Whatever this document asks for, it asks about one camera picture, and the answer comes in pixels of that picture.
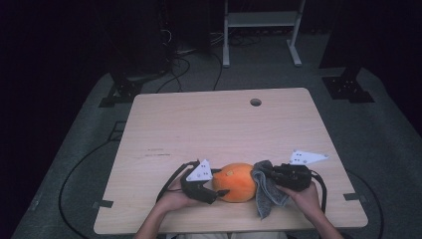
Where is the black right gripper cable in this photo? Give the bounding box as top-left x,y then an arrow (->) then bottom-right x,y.
310,170 -> 328,214

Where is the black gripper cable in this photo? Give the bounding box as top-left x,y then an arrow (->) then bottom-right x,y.
155,159 -> 201,203
310,170 -> 328,214

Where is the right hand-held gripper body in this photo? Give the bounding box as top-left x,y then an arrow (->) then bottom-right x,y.
278,149 -> 330,193

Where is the black stand base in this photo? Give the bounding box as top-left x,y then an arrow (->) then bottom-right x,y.
321,66 -> 376,105
99,71 -> 167,109

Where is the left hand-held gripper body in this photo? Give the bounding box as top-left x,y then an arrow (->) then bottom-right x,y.
180,158 -> 219,205

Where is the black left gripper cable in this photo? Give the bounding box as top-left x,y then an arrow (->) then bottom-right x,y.
155,159 -> 201,203

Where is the white metal stand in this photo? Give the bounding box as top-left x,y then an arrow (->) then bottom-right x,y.
222,0 -> 307,69

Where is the grey cloth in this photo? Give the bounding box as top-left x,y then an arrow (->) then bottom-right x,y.
250,159 -> 290,221

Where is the long black floor cable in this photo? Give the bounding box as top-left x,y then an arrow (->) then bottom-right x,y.
58,138 -> 117,239

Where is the person's right hand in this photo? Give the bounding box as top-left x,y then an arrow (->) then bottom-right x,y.
276,180 -> 325,217

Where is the black wire frame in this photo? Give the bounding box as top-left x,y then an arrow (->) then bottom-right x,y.
106,120 -> 127,142

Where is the bundle of black cables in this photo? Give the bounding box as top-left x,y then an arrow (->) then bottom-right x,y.
154,28 -> 224,95

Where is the person's left hand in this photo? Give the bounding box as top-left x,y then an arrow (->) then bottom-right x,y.
154,176 -> 201,214

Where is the orange plush toy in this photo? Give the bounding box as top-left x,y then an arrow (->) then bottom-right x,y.
212,162 -> 259,203

